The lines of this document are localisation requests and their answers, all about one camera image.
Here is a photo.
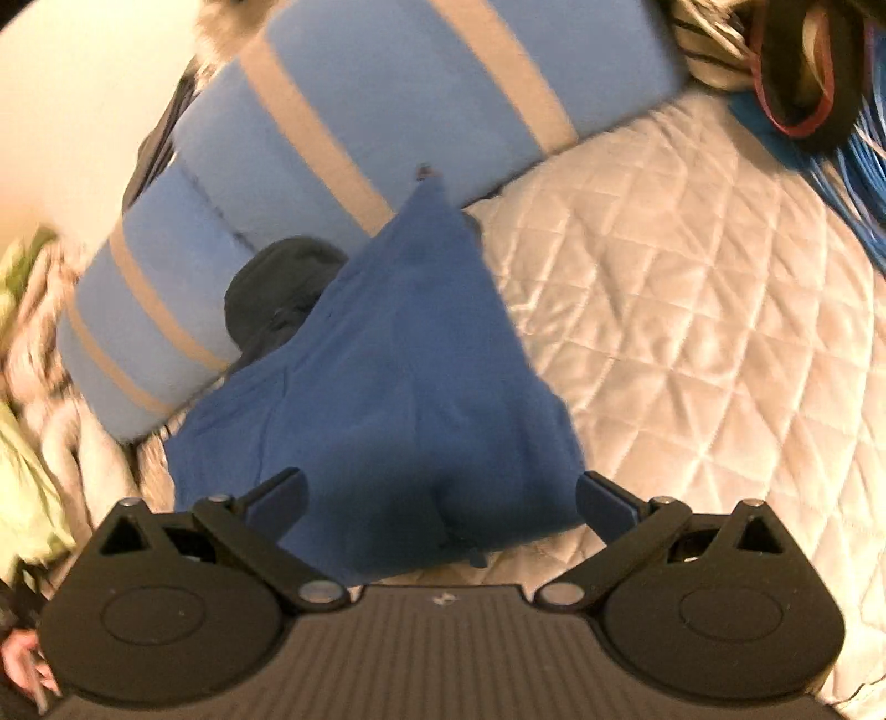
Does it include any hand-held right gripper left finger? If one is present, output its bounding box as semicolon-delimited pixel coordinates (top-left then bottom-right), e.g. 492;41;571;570
86;467;351;614

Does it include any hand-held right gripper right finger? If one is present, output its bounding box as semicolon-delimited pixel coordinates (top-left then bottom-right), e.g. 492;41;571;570
536;471;788;614

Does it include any blue and black fleece jacket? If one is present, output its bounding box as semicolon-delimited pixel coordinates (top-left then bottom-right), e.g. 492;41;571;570
162;164;591;589

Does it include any person's left hand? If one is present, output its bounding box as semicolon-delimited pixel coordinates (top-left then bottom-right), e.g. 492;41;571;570
0;629;62;716

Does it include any white quilted bedspread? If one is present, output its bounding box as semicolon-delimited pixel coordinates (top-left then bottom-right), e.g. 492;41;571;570
131;86;886;720

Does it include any blue striped pillow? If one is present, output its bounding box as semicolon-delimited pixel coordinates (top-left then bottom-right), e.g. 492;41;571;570
55;161;245;445
172;0;694;260

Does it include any white and green quilted comforter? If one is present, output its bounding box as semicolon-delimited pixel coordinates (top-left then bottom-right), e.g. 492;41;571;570
0;228;143;600

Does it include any dark cloth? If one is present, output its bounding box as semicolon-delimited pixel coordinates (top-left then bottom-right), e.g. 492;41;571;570
122;59;203;212

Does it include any blue striped cloth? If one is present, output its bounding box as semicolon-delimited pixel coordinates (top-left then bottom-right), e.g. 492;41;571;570
730;76;886;272

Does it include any white striped cloth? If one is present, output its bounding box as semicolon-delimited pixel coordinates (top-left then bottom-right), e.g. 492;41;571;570
668;0;766;92

